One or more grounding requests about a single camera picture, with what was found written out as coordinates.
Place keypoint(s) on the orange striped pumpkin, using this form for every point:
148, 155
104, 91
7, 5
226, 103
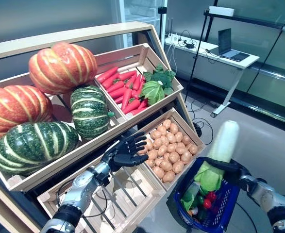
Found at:
16, 111
62, 68

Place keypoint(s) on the black tripod with device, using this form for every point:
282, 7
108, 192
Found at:
162, 10

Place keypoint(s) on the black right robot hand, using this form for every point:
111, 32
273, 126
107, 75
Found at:
237, 172

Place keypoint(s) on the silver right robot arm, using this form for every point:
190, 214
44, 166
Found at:
271, 196

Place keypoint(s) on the wooden carrot crate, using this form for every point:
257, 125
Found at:
122, 55

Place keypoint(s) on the empty slatted wooden crate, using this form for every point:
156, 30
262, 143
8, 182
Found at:
142, 208

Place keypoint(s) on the white box on stand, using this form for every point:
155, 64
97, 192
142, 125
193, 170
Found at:
221, 11

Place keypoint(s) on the tan potato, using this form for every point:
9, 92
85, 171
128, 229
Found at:
149, 144
156, 134
166, 166
161, 130
167, 123
173, 128
164, 140
193, 149
158, 171
178, 167
173, 157
172, 147
180, 145
158, 161
156, 143
178, 137
162, 150
168, 176
181, 151
152, 154
186, 140
170, 138
186, 157
150, 162

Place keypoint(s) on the large green striped pumpkin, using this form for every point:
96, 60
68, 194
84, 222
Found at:
34, 148

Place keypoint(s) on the round light green cabbage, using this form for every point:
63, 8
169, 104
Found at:
153, 92

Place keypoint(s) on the dark green leafy vegetable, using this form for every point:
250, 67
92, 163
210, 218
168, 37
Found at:
161, 75

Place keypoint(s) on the green napa cabbage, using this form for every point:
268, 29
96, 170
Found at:
189, 196
226, 140

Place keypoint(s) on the white power strip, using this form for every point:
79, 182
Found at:
175, 38

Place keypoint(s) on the grey laptop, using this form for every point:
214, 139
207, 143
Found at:
224, 40

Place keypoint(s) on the blue plastic shopping basket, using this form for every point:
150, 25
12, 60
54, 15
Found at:
220, 206

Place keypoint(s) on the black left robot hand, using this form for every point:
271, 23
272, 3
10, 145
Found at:
122, 155

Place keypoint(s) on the small orange vegetable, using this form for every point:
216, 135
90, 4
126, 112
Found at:
189, 213

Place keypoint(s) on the wooden potato crate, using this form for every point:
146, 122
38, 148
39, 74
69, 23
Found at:
190, 131

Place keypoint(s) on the small green striped pumpkin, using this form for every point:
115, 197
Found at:
90, 111

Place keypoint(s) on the black slanted stand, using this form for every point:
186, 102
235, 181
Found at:
193, 65

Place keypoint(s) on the wooden pumpkin crate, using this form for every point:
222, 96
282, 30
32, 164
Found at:
67, 160

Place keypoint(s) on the red bell pepper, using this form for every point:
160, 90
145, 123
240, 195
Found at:
211, 196
207, 204

